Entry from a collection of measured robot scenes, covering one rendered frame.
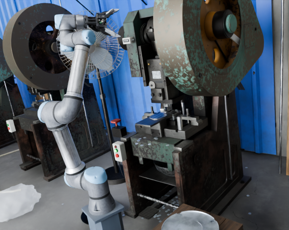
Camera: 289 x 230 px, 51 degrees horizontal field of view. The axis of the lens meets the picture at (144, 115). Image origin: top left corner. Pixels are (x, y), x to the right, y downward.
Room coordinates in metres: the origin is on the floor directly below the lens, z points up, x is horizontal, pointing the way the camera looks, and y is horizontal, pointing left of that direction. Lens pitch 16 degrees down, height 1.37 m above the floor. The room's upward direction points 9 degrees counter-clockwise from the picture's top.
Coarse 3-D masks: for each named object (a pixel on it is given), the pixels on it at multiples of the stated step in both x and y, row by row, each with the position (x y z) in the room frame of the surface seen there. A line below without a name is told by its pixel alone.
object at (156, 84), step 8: (152, 64) 2.06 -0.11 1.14; (160, 64) 2.01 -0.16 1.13; (152, 72) 2.06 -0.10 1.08; (160, 72) 2.01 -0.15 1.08; (152, 80) 2.07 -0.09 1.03; (160, 80) 2.02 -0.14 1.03; (152, 88) 2.06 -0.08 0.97; (160, 88) 2.01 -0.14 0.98; (168, 88) 2.00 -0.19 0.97; (176, 88) 2.07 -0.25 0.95; (152, 96) 2.04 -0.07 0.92; (160, 96) 1.99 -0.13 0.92; (168, 96) 1.99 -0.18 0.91; (176, 96) 2.06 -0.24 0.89
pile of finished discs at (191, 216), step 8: (176, 216) 1.42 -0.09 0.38; (184, 216) 1.41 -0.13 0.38; (192, 216) 1.40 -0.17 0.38; (200, 216) 1.39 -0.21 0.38; (208, 216) 1.38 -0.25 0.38; (168, 224) 1.37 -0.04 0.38; (176, 224) 1.36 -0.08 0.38; (184, 224) 1.34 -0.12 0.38; (192, 224) 1.33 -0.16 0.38; (200, 224) 1.32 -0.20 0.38; (208, 224) 1.32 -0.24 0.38; (216, 224) 1.31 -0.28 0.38
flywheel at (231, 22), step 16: (208, 0) 1.85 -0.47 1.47; (224, 0) 1.97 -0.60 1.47; (208, 16) 1.78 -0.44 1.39; (224, 16) 1.71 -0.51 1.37; (240, 16) 2.03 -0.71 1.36; (208, 32) 1.76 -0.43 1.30; (224, 32) 1.72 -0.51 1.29; (240, 32) 2.02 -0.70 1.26; (208, 48) 1.79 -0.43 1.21; (224, 48) 1.93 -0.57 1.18; (224, 64) 1.92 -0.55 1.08
